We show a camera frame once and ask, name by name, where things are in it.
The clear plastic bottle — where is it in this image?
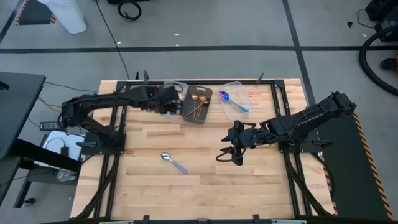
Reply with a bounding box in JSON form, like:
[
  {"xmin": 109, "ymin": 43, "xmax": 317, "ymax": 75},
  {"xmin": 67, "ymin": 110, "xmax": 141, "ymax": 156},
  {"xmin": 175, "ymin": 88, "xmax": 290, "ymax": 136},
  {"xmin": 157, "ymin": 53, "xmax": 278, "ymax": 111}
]
[{"xmin": 56, "ymin": 169, "xmax": 77, "ymax": 183}]

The black equipment case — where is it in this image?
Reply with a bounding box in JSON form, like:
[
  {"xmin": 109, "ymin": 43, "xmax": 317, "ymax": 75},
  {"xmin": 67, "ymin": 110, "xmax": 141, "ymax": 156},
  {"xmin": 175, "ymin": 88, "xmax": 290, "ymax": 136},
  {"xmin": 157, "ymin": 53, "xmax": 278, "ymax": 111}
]
[{"xmin": 365, "ymin": 0, "xmax": 398, "ymax": 43}]

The black desk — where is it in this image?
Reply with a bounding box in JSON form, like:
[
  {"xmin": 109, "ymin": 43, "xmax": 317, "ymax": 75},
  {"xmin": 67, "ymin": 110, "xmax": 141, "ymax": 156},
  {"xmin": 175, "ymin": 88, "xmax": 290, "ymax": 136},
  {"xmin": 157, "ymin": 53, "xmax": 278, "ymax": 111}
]
[{"xmin": 0, "ymin": 71, "xmax": 82, "ymax": 208}]

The thin black floor cable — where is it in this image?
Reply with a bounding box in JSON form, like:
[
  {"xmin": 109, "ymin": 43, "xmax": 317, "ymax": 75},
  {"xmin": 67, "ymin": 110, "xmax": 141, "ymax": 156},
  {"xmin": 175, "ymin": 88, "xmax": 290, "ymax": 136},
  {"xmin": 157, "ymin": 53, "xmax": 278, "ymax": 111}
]
[{"xmin": 93, "ymin": 0, "xmax": 130, "ymax": 80}]

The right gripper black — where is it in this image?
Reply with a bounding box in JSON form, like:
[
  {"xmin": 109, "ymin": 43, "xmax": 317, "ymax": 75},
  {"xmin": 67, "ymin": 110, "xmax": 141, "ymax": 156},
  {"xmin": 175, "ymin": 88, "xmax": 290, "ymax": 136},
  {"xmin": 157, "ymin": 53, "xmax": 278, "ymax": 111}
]
[{"xmin": 221, "ymin": 128, "xmax": 262, "ymax": 167}]

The black vacuum hose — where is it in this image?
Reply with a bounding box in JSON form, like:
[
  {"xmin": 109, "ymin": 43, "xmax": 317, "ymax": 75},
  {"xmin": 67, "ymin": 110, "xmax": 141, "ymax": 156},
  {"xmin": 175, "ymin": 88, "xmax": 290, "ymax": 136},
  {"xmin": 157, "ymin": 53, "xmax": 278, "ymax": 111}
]
[{"xmin": 359, "ymin": 26, "xmax": 398, "ymax": 97}]

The iridescent rainbow spoon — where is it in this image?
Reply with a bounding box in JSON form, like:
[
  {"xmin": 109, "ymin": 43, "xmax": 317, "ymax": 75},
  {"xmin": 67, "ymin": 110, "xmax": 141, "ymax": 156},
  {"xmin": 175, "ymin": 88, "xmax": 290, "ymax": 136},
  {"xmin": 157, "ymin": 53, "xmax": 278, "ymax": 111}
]
[{"xmin": 218, "ymin": 90, "xmax": 250, "ymax": 114}]

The dark grey plastic storage bin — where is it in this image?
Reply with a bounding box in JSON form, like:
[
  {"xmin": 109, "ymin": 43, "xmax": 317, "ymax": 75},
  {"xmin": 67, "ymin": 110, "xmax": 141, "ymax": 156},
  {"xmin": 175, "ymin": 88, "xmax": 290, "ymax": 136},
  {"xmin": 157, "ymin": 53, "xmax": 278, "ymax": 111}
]
[{"xmin": 182, "ymin": 85, "xmax": 214, "ymax": 125}]

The large hazard-striped black mat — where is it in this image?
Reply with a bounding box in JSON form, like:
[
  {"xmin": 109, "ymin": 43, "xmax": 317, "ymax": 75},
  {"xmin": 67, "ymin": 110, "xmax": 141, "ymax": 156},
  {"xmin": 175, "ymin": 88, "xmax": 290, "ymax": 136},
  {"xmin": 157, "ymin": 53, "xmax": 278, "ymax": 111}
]
[{"xmin": 310, "ymin": 109, "xmax": 395, "ymax": 221}]

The small hazard-striped black mat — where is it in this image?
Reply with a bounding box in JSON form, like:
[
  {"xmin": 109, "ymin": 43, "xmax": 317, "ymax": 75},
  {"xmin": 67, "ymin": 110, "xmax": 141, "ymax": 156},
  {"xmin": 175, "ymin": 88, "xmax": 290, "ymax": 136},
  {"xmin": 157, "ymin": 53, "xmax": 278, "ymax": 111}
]
[{"xmin": 14, "ymin": 0, "xmax": 57, "ymax": 26}]

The white plastic cylinder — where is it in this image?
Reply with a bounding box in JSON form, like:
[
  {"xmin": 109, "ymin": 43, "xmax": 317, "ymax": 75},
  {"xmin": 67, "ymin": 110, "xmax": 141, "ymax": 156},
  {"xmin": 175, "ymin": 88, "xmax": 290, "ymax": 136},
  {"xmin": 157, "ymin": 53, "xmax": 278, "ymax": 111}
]
[{"xmin": 37, "ymin": 0, "xmax": 87, "ymax": 34}]

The black power adapter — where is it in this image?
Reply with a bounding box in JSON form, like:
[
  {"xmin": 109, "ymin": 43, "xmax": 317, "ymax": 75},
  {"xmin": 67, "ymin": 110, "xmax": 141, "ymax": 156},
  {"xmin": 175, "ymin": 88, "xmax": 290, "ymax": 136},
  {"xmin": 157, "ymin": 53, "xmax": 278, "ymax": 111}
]
[{"xmin": 39, "ymin": 121, "xmax": 63, "ymax": 132}]

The gold spoon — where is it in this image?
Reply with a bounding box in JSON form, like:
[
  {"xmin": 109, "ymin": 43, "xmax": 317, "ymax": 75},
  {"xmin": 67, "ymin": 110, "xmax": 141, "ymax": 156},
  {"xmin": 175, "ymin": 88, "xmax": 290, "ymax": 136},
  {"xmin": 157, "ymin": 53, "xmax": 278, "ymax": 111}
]
[
  {"xmin": 190, "ymin": 93, "xmax": 200, "ymax": 119},
  {"xmin": 185, "ymin": 104, "xmax": 202, "ymax": 118},
  {"xmin": 197, "ymin": 95, "xmax": 210, "ymax": 120}
]

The coiled black cable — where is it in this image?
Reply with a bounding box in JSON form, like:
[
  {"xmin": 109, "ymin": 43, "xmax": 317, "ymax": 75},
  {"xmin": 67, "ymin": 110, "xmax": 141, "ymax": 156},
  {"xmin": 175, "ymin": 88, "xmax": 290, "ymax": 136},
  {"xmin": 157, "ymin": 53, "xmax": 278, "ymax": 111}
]
[{"xmin": 117, "ymin": 0, "xmax": 142, "ymax": 22}]

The clear plastic storage bin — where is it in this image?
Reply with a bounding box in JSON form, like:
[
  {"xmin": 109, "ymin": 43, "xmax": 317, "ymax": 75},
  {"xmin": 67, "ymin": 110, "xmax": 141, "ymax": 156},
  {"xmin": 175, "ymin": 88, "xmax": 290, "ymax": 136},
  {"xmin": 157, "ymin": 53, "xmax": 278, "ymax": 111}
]
[
  {"xmin": 163, "ymin": 80, "xmax": 189, "ymax": 121},
  {"xmin": 217, "ymin": 81, "xmax": 254, "ymax": 121}
]

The white flat box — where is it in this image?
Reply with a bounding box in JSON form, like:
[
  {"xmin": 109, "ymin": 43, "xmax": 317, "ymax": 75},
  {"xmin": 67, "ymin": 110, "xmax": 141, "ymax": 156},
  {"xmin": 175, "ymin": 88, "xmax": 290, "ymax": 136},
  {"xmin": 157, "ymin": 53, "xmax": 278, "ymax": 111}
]
[{"xmin": 42, "ymin": 130, "xmax": 87, "ymax": 169}]

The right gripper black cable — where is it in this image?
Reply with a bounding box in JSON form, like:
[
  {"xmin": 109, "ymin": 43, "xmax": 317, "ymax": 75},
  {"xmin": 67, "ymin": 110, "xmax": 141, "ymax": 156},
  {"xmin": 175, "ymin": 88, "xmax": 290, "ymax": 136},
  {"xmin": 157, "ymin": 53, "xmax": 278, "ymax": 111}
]
[{"xmin": 215, "ymin": 147, "xmax": 239, "ymax": 163}]

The silver spoon lavender handle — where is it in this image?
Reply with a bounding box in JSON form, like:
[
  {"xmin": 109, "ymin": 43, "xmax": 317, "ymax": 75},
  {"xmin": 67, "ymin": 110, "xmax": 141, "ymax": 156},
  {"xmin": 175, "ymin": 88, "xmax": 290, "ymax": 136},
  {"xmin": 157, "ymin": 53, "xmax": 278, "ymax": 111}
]
[{"xmin": 160, "ymin": 152, "xmax": 189, "ymax": 175}]

